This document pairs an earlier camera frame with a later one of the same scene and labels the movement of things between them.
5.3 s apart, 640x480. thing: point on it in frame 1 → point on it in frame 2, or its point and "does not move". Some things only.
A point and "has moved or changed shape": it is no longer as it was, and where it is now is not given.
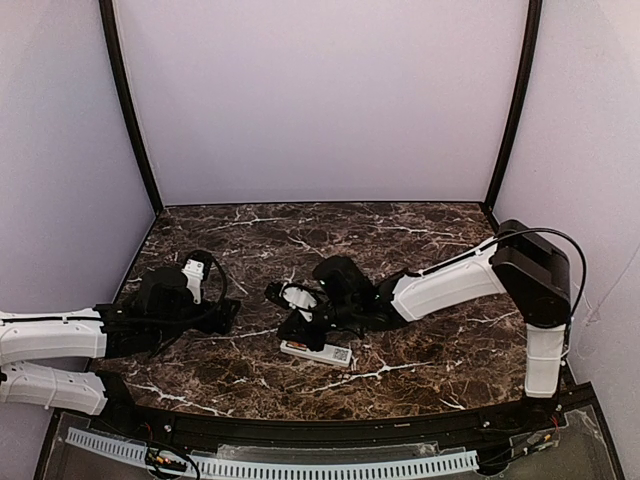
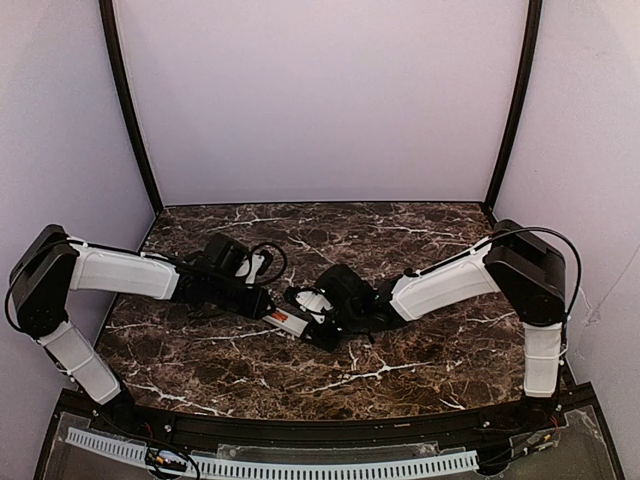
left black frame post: x=106 y=10 does not move
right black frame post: x=532 y=47 does not move
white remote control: x=331 y=353 has moved or changed shape
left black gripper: x=220 y=316 → x=265 y=306
